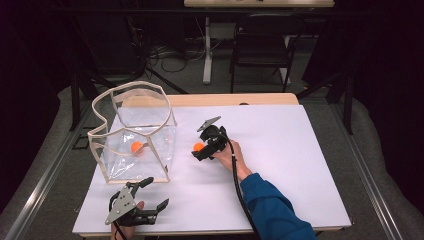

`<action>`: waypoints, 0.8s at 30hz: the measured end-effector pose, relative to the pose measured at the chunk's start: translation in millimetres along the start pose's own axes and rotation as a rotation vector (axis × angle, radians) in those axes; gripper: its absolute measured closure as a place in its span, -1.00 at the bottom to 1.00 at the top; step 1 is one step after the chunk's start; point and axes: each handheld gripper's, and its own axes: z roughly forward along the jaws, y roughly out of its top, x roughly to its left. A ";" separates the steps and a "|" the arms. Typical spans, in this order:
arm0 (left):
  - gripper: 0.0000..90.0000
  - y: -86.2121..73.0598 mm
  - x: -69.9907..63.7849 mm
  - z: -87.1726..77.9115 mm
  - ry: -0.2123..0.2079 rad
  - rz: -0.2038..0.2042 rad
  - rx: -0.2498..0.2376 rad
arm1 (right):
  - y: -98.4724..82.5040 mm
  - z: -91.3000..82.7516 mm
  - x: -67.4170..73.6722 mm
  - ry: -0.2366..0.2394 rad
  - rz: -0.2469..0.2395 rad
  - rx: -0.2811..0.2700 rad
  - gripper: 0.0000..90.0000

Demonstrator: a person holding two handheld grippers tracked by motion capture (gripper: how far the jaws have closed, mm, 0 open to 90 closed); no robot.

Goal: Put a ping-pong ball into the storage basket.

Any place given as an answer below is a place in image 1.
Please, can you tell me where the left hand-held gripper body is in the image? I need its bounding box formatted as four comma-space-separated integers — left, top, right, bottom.
105, 185, 159, 228

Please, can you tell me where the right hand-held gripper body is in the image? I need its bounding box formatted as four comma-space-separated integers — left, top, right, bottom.
196, 115, 231, 160

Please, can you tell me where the transparent bag with beige trim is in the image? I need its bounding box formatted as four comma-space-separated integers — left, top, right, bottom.
87, 80, 178, 185

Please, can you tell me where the person's right hand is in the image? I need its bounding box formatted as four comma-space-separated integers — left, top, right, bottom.
213, 139, 253, 183

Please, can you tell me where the person's left hand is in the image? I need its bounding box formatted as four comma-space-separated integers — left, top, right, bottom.
110, 200, 146, 240

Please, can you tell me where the white table mat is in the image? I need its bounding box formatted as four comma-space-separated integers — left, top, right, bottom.
72, 104, 353, 236

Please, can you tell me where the white desk leg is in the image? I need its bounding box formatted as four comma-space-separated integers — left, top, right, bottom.
202, 16, 214, 85

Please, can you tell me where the black chair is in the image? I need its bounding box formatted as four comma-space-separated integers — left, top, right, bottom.
229, 13, 306, 94

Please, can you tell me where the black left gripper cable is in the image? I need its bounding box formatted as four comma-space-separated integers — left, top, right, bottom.
113, 222, 128, 240

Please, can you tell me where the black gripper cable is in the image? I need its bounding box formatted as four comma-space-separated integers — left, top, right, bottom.
113, 222, 128, 240
223, 131, 263, 240

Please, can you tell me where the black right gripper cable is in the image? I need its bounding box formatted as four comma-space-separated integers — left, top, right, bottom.
223, 131, 263, 240

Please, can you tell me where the black floor bracket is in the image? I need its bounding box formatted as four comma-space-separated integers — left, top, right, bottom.
72, 126, 101, 150

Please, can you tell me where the metal floor rail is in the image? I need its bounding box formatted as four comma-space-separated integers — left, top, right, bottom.
3, 99, 98, 240
329, 99, 404, 240

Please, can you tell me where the tangle of floor cables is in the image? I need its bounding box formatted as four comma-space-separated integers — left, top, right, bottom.
146, 36, 208, 74

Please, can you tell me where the black stand post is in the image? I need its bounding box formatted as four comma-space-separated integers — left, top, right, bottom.
68, 66, 83, 132

